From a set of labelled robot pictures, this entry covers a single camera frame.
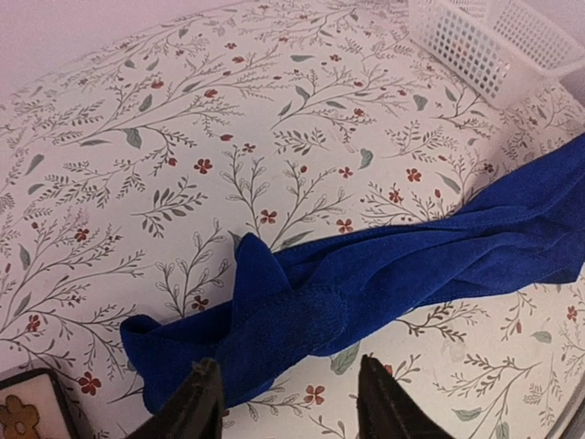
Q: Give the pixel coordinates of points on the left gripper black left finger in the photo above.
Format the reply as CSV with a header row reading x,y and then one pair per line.
x,y
194,411

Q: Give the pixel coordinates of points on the dark blue towel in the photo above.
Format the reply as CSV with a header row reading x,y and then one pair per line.
x,y
323,296

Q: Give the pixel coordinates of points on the floral patterned tablecloth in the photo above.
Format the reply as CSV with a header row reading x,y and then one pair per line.
x,y
129,176

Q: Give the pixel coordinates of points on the floral square coaster tile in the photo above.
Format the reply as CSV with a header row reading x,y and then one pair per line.
x,y
33,405

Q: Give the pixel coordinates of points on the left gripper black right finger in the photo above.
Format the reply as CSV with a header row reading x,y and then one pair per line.
x,y
386,411

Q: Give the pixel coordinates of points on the white plastic perforated basket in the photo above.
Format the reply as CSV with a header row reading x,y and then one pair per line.
x,y
502,49

